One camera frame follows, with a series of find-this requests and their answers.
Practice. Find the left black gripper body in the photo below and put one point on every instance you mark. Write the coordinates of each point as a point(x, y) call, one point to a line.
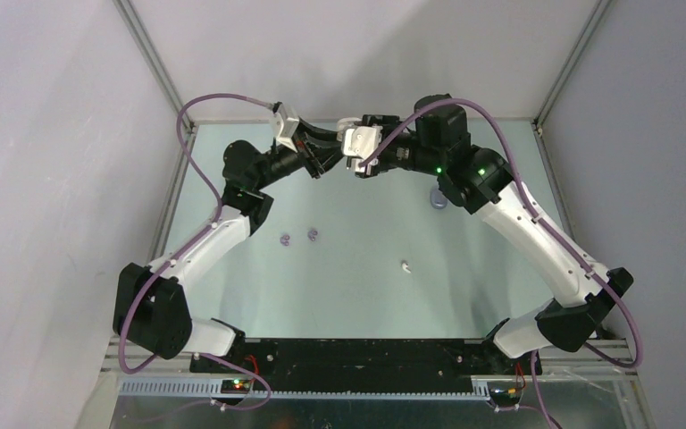
point(282, 160)

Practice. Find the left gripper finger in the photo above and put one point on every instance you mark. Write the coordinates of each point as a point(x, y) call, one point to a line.
point(317, 136)
point(320, 160)

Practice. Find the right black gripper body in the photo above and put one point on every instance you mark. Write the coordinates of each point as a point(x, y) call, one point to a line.
point(403, 150)

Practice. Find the white earbud charging case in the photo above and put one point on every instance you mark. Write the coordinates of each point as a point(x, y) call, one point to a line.
point(344, 124)

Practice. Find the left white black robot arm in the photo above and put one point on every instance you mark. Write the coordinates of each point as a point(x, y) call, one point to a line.
point(152, 301)

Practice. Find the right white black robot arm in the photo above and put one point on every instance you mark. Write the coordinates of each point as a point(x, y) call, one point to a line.
point(488, 183)

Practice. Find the purple charging case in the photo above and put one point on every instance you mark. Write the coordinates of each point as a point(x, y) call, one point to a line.
point(437, 199)

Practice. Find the left circuit board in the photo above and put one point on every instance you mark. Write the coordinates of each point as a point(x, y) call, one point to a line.
point(236, 386)

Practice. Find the circuit board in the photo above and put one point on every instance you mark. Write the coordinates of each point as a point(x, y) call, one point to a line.
point(236, 386)
point(506, 394)

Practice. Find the right circuit board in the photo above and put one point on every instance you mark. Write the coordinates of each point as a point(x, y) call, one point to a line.
point(506, 394)

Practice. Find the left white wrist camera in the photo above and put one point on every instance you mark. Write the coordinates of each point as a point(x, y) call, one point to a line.
point(284, 122)

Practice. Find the white slotted cable duct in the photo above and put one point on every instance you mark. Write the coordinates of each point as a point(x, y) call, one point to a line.
point(210, 389)

